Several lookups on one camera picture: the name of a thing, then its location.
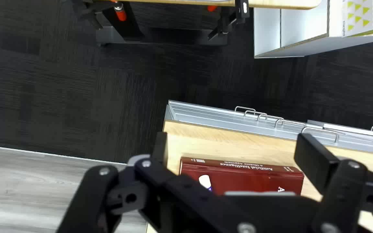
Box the dark red hardcover book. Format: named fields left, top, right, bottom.
left=179, top=156, right=306, bottom=198

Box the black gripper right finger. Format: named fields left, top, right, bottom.
left=294, top=132, right=373, bottom=233

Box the blue marker with white cap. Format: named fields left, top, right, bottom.
left=197, top=174, right=217, bottom=194

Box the yellow white patterned box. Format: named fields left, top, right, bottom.
left=344, top=0, right=373, bottom=37

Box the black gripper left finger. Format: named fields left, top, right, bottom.
left=56, top=131, right=241, bottom=233

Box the black orange bar clamp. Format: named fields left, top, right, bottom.
left=205, top=0, right=252, bottom=43
left=92, top=0, right=147, bottom=47

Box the white open shelf box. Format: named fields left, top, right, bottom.
left=252, top=0, right=373, bottom=60

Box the white table drawer cabinet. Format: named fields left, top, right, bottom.
left=164, top=100, right=373, bottom=158

